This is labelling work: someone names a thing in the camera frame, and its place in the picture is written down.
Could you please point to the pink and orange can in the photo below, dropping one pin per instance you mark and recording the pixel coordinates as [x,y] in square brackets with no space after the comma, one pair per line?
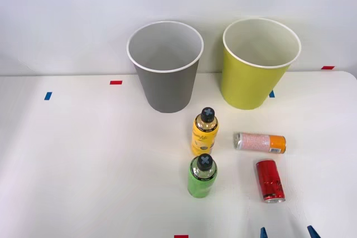
[256,141]

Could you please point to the grey plastic waste bin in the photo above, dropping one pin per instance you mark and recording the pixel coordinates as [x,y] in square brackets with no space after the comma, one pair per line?
[167,90]

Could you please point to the red can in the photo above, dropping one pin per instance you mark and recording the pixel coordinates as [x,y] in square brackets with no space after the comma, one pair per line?
[269,179]

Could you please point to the yellow bottle with black cap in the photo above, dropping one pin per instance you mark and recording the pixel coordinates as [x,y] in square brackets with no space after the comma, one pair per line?
[203,137]

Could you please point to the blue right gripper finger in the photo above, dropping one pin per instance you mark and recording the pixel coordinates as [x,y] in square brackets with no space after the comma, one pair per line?
[263,233]
[313,233]

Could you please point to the green bottle with black cap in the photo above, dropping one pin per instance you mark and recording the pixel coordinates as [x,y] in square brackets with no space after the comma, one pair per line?
[200,183]

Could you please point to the yellow-green plastic waste bin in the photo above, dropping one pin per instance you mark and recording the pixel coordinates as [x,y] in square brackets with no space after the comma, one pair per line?
[248,84]

